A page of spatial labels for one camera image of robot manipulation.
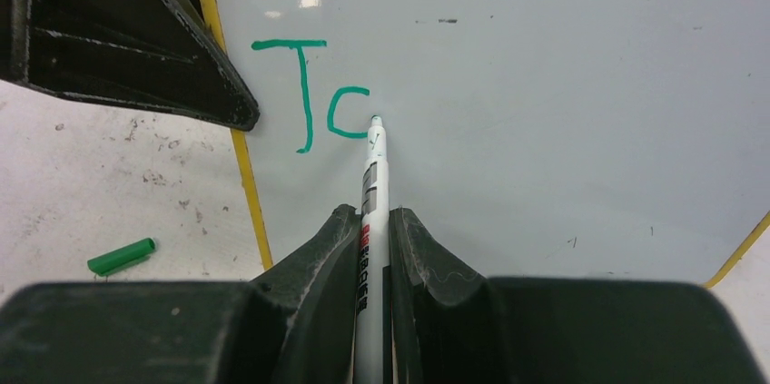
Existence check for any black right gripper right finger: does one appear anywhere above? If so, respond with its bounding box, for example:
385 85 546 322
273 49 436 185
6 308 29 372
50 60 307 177
390 208 765 383

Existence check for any green marker cap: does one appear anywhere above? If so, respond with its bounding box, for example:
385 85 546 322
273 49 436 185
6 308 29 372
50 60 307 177
86 238 156 277

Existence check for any yellow framed whiteboard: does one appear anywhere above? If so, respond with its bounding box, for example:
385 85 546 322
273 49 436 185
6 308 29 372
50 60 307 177
201 0 769 286

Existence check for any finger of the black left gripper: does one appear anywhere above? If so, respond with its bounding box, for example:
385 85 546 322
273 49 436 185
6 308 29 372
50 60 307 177
1 0 260 131

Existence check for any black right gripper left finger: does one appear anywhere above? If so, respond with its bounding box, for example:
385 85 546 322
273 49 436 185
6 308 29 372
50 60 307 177
1 204 361 383

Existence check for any green capped whiteboard marker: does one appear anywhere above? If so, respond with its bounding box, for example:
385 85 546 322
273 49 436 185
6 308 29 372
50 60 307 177
353 115 392 383

